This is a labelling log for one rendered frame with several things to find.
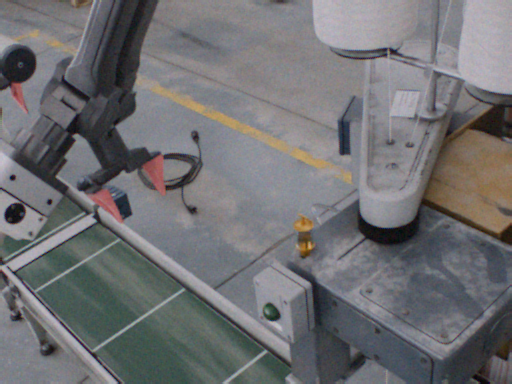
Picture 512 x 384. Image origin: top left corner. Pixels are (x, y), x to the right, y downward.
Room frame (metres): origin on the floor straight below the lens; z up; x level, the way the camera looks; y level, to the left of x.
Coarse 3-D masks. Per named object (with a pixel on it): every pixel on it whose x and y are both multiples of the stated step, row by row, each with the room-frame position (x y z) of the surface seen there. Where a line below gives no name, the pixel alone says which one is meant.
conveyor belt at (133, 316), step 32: (96, 224) 2.24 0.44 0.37; (64, 256) 2.06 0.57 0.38; (96, 256) 2.02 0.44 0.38; (128, 256) 1.98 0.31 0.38; (32, 288) 1.91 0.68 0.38; (64, 288) 1.88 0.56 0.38; (96, 288) 1.84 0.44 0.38; (128, 288) 1.81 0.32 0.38; (160, 288) 1.77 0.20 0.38; (64, 320) 1.71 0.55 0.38; (96, 320) 1.68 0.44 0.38; (128, 320) 1.65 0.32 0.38; (160, 320) 1.62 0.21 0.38; (192, 320) 1.59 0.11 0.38; (224, 320) 1.56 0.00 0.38; (96, 352) 1.53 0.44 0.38; (128, 352) 1.50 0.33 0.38; (160, 352) 1.47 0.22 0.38; (192, 352) 1.45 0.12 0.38; (224, 352) 1.42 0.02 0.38; (256, 352) 1.39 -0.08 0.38
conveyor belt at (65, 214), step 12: (60, 204) 2.43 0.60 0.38; (72, 204) 2.41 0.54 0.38; (60, 216) 2.34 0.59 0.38; (72, 216) 2.32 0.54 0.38; (84, 216) 2.31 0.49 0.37; (48, 228) 2.27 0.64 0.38; (60, 228) 2.26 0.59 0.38; (12, 240) 2.24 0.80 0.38; (24, 240) 2.22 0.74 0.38; (36, 240) 2.21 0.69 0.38; (0, 252) 2.17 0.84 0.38; (12, 252) 2.16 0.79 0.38; (24, 252) 2.15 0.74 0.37
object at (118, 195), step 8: (80, 176) 2.60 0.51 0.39; (80, 184) 2.56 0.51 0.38; (88, 184) 2.50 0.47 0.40; (104, 184) 2.51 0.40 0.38; (112, 184) 2.48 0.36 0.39; (80, 192) 2.43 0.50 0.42; (112, 192) 2.41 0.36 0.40; (120, 192) 2.40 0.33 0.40; (120, 200) 2.37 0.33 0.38; (120, 208) 2.36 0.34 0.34; (128, 208) 2.38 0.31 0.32; (128, 216) 2.38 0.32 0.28
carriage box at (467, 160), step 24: (480, 120) 1.00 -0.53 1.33; (456, 144) 0.93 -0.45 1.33; (480, 144) 0.92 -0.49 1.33; (504, 144) 0.90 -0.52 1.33; (456, 168) 0.86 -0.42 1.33; (480, 168) 0.85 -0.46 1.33; (504, 168) 0.84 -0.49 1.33; (480, 192) 0.79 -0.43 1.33; (504, 192) 0.78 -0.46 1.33; (504, 240) 0.73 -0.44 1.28
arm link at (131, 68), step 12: (144, 0) 0.97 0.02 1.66; (156, 0) 1.00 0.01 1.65; (144, 12) 0.98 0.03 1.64; (132, 24) 0.98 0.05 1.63; (144, 24) 1.00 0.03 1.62; (132, 36) 0.99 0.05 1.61; (144, 36) 1.02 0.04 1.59; (132, 48) 1.00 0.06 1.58; (120, 60) 1.00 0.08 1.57; (132, 60) 1.01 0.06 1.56; (120, 72) 1.00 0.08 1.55; (132, 72) 1.02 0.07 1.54; (120, 84) 1.00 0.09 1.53; (132, 84) 1.04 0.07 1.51
